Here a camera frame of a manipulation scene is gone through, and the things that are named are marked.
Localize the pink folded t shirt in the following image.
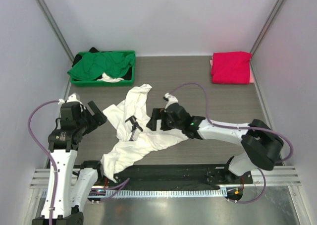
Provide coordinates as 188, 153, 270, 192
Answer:
210, 58, 255, 84

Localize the white t shirt in bin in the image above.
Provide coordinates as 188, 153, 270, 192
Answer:
97, 73, 124, 83

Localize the red folded t shirt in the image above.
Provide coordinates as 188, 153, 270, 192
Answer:
211, 52, 252, 85

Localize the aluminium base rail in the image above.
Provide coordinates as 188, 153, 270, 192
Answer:
30, 166, 302, 189

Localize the green plastic bin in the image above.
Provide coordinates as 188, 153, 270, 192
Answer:
70, 51, 136, 87

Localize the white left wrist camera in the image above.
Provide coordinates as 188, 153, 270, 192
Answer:
58, 93, 84, 106

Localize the right aluminium corner post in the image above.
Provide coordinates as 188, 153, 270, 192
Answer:
249, 0, 294, 56

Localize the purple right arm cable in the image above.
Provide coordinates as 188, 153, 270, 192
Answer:
168, 82, 294, 206

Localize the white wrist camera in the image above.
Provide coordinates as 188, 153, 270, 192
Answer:
163, 93, 178, 108
58, 93, 84, 106

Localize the left aluminium corner post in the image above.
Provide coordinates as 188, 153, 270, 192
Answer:
35, 0, 74, 61

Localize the black t shirt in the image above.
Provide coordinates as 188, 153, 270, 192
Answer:
72, 47, 100, 67

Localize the aluminium corner post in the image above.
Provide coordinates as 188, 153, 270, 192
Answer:
35, 0, 74, 61
249, 0, 294, 56

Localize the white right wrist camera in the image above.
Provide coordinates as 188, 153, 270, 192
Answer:
163, 93, 178, 108

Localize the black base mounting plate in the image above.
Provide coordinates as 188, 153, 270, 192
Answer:
107, 164, 253, 191

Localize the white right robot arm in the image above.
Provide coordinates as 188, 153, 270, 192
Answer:
146, 103, 284, 183

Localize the white slotted cable duct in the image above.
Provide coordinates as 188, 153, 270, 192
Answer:
42, 188, 227, 199

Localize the white t shirt with print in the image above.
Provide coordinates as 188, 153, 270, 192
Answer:
101, 84, 188, 182

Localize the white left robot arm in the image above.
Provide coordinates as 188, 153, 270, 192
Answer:
32, 100, 107, 225

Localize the green t shirt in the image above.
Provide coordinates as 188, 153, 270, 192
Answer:
67, 52, 135, 81

